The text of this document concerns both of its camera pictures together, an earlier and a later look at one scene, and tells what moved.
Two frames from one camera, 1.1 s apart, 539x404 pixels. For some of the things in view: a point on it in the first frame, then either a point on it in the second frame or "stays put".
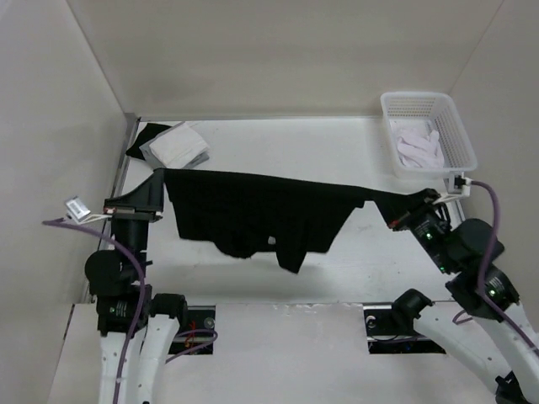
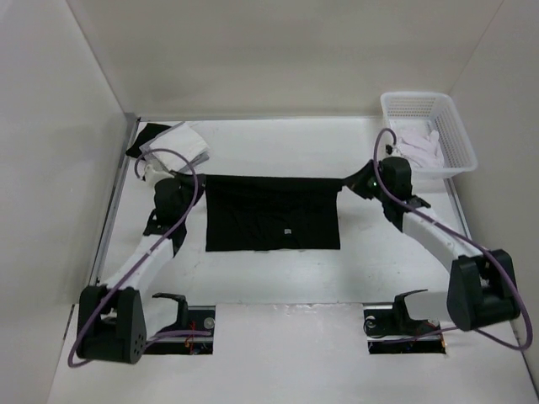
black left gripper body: (133, 225) to (190, 192)
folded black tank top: (150, 130) stays put
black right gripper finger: (402, 223) to (365, 182)
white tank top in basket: (420, 151) stays put
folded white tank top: (178, 146) stays put
